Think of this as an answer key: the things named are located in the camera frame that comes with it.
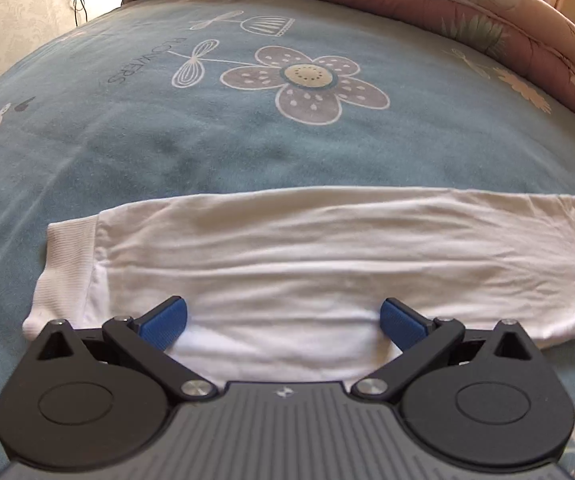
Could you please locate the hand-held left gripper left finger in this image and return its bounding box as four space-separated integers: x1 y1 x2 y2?
35 295 218 401

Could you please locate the white long-sleeve printed shirt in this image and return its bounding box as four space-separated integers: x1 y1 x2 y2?
22 187 575 480

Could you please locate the blue floral bed sheet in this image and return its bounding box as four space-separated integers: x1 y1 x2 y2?
0 0 575 480

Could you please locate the folded pink floral quilt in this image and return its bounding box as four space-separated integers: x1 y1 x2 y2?
120 0 575 136

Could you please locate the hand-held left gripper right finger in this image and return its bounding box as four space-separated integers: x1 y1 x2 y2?
352 297 547 401

